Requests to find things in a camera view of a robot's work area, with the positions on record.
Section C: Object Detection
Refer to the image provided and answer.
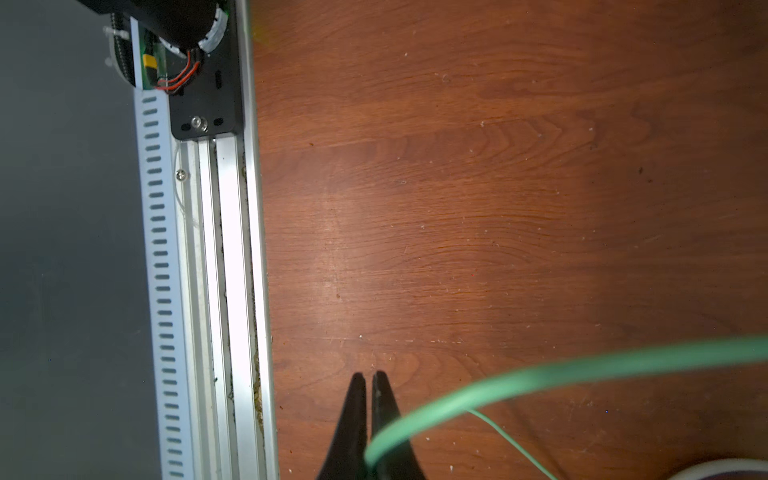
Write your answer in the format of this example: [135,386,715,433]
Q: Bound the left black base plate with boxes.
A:
[169,1,243,141]

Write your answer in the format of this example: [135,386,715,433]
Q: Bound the white perforated vent strip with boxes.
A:
[130,17,197,480]

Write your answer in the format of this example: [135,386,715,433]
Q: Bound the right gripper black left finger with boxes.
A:
[317,373,368,480]

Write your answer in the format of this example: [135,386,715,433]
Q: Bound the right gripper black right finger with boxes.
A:
[370,370,427,480]

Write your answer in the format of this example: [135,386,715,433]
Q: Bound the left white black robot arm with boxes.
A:
[80,0,230,53]

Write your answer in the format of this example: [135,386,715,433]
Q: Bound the aluminium mounting rail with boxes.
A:
[173,1,279,479]

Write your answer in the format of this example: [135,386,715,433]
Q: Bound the black corrugated cable conduit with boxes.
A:
[106,11,136,88]

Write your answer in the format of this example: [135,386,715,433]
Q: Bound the green headphone cable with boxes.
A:
[363,334,768,480]

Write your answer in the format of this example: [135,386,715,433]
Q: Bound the white over-ear headphones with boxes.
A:
[669,458,767,480]

